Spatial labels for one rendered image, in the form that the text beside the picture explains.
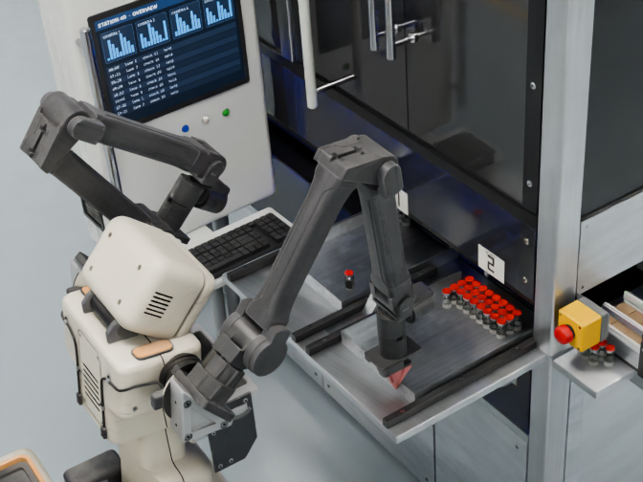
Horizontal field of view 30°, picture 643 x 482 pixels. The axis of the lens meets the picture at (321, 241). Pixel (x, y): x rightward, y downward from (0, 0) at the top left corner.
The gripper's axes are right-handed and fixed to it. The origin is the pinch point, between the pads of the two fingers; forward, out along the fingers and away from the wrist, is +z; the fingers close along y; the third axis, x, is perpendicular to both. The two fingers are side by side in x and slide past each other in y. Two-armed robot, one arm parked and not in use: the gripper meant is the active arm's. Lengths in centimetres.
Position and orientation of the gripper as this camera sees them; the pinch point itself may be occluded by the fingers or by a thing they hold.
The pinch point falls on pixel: (394, 383)
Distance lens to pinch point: 251.2
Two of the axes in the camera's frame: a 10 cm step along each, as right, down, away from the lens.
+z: 0.8, 8.1, 5.8
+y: 8.3, -3.8, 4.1
